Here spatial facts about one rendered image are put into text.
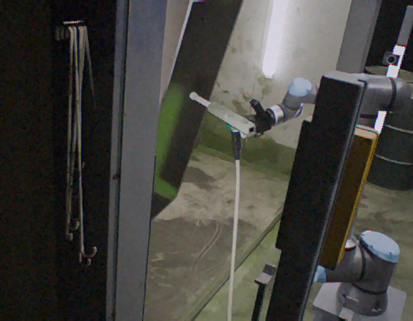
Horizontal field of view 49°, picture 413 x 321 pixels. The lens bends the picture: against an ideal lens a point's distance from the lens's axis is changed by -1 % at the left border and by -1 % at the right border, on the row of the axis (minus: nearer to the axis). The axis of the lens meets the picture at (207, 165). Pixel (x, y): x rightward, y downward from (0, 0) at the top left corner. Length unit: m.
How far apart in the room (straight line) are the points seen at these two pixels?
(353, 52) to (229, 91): 1.12
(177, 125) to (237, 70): 1.65
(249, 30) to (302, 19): 0.46
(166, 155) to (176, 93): 0.37
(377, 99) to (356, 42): 2.19
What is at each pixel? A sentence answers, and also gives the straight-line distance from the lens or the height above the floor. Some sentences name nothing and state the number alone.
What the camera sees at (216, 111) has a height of 1.14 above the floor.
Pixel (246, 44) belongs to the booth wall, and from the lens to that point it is 4.00.
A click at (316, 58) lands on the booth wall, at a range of 3.80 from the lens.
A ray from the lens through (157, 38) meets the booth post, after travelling 1.09.
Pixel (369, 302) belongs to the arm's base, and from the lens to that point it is 1.85.
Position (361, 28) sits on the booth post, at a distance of 3.70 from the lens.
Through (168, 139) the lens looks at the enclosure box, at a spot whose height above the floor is 0.80.
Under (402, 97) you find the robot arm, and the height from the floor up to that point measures 1.44.
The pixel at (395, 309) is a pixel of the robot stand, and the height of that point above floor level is 0.64.
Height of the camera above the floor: 1.78
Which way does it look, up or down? 25 degrees down
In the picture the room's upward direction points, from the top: 8 degrees clockwise
